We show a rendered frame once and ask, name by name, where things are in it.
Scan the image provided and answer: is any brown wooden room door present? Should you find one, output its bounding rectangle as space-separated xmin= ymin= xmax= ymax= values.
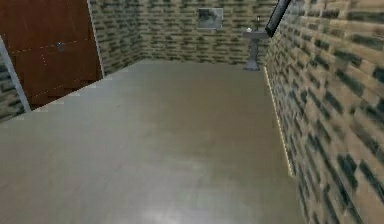
xmin=0 ymin=0 xmax=104 ymax=111

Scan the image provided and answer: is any grey pedestal sink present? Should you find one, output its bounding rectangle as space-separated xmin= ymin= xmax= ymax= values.
xmin=242 ymin=29 xmax=270 ymax=72

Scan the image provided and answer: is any black wall bar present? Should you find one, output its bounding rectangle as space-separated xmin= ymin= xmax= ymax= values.
xmin=264 ymin=0 xmax=293 ymax=38

